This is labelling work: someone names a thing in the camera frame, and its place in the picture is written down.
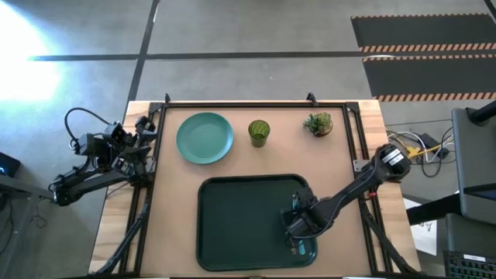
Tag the dark blue crate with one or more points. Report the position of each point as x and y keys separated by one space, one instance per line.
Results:
x=469 y=265

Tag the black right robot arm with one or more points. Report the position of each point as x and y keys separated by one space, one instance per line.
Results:
x=356 y=186

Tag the dark green tray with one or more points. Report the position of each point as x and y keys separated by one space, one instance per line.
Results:
x=240 y=224

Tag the black power adapter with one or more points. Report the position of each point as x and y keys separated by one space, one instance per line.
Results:
x=429 y=140

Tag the grey cabinet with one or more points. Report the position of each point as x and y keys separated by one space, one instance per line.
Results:
x=474 y=162

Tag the black frame clamp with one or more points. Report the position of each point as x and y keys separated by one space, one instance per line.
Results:
x=167 y=98
x=311 y=98

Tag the black hazard-striped floor mat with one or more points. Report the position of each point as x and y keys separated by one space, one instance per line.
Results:
x=430 y=75
x=422 y=31

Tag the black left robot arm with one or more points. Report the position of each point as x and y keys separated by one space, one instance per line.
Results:
x=85 y=182

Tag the small potted succulent plant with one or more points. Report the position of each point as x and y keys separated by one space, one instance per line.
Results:
x=318 y=124

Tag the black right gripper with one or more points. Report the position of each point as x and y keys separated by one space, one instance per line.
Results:
x=306 y=217

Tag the black floor bar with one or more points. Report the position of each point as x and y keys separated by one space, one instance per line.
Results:
x=434 y=209

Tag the green translucent cup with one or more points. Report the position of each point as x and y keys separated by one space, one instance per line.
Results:
x=259 y=133

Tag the grey metal bracket plate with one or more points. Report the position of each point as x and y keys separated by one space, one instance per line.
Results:
x=360 y=165

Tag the white paper sheet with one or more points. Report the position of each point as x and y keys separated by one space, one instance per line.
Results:
x=424 y=232

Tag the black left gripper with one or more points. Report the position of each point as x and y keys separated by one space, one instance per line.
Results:
x=144 y=128

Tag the black device with blue light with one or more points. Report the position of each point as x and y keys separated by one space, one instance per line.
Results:
x=8 y=164

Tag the black aluminium table frame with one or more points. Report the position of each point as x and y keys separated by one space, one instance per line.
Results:
x=252 y=104

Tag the iridescent blue fork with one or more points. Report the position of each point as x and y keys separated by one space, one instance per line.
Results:
x=301 y=250

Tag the teal round plate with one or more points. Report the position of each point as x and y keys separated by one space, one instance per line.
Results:
x=205 y=137

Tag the black pole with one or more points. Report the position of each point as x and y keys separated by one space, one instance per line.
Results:
x=482 y=113

